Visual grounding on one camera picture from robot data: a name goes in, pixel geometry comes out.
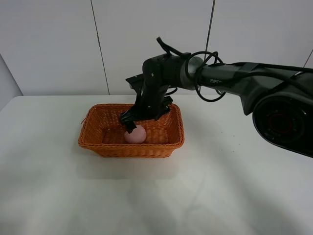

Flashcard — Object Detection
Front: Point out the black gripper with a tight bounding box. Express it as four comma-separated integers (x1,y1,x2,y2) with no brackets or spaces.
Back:
120,55,182,134

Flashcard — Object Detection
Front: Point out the pink peach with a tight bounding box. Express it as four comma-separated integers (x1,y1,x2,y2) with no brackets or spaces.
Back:
124,125,147,144

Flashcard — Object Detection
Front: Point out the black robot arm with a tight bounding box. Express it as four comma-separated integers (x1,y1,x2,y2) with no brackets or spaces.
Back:
120,53,313,157

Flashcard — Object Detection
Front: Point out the orange wicker basket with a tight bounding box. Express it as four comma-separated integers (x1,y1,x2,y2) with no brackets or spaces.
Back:
78,103,184,159

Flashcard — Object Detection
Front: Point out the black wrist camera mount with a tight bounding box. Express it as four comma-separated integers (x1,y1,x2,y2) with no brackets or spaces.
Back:
126,74,144,94

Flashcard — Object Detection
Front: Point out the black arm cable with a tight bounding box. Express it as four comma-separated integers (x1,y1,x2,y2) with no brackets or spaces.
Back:
156,36,313,102

